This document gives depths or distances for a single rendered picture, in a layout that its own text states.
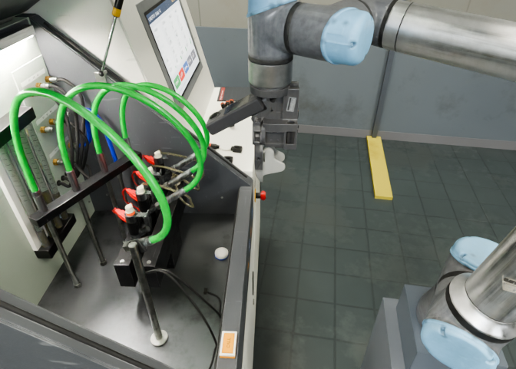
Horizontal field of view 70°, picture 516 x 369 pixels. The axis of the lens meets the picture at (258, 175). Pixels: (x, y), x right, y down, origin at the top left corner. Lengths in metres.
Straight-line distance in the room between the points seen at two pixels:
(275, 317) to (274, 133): 1.42
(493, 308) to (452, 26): 0.42
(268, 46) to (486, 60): 0.31
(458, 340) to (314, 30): 0.52
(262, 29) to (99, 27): 0.58
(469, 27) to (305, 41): 0.23
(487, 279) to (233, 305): 0.49
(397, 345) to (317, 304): 1.05
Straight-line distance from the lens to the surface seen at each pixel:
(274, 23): 0.58
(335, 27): 0.54
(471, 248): 0.83
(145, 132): 1.12
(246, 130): 1.41
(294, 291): 2.08
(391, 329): 1.06
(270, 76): 0.62
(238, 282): 0.90
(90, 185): 1.01
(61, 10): 1.12
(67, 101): 0.66
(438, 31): 0.63
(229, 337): 0.80
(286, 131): 0.66
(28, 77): 1.07
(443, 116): 3.50
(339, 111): 3.35
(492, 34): 0.63
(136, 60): 1.08
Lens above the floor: 1.65
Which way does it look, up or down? 36 degrees down
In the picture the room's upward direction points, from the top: straight up
